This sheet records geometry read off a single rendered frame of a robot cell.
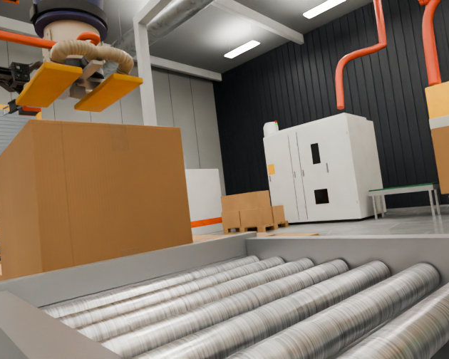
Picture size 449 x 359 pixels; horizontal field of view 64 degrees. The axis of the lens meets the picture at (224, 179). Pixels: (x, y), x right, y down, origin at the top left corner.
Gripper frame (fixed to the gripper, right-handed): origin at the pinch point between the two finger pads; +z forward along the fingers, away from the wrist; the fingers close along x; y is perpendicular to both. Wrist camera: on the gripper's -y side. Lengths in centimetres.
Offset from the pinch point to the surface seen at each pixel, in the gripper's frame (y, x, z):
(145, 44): -237, 160, 192
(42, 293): 65, -67, -24
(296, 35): -520, 480, 955
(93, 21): 37.5, 8.1, 3.1
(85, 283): 65, -66, -16
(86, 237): 55, -58, -12
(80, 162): 55, -40, -11
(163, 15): -472, 371, 392
